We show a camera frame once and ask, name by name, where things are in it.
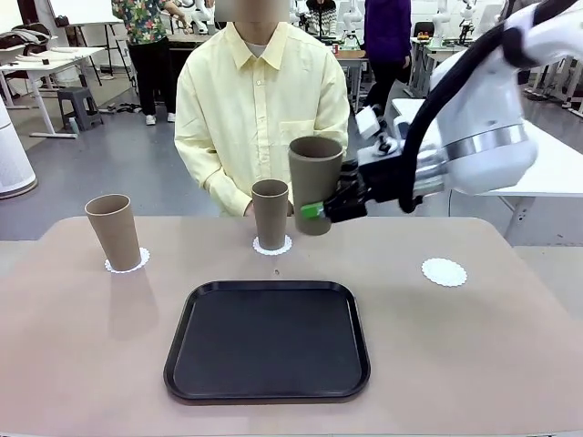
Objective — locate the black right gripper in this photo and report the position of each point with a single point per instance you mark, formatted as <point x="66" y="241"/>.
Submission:
<point x="382" y="182"/>

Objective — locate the white scalloped paper coaster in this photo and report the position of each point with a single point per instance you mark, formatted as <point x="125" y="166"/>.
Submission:
<point x="273" y="253"/>
<point x="146" y="260"/>
<point x="444" y="273"/>

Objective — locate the person's right forearm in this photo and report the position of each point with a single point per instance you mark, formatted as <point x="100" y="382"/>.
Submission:
<point x="205" y="177"/>

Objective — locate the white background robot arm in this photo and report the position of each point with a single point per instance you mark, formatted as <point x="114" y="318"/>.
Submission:
<point x="198" y="13"/>
<point x="442" y="23"/>
<point x="467" y="18"/>

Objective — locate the person's left hand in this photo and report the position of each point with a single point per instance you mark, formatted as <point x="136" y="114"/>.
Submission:
<point x="289" y="208"/>

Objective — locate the person's right hand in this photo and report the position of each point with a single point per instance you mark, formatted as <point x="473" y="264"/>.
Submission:
<point x="249" y="209"/>

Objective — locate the person in yellow shirt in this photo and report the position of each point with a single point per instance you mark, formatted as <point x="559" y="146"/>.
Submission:
<point x="255" y="100"/>

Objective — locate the small brown side table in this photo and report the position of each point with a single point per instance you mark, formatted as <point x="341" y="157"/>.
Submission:
<point x="353" y="54"/>

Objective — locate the person in purple top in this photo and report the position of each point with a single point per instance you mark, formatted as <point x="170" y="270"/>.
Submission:
<point x="387" y="32"/>

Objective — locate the black plastic tray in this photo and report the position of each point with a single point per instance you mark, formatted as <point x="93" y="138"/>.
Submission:
<point x="268" y="346"/>

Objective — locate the person in patterned sweater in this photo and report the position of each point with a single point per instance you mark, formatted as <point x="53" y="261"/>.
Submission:
<point x="321" y="16"/>

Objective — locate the large white table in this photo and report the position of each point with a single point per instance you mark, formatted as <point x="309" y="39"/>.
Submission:
<point x="555" y="168"/>

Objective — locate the person in floral shirt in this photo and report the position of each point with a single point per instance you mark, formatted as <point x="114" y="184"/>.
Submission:
<point x="146" y="23"/>

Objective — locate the grey plastic step stool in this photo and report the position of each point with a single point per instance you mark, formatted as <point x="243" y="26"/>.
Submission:
<point x="79" y="98"/>

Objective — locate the whiteboard on easel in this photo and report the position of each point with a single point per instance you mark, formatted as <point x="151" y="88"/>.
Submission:
<point x="86" y="9"/>

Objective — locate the white desk with metal legs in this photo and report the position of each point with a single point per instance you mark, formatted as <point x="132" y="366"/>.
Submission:
<point x="54" y="57"/>

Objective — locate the white cylindrical air purifier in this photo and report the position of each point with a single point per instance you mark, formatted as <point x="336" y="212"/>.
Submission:
<point x="16" y="155"/>

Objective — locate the black bag on desk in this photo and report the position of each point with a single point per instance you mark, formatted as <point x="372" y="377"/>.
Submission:
<point x="27" y="34"/>

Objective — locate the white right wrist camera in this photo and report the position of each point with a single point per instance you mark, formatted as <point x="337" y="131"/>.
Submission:
<point x="366" y="120"/>

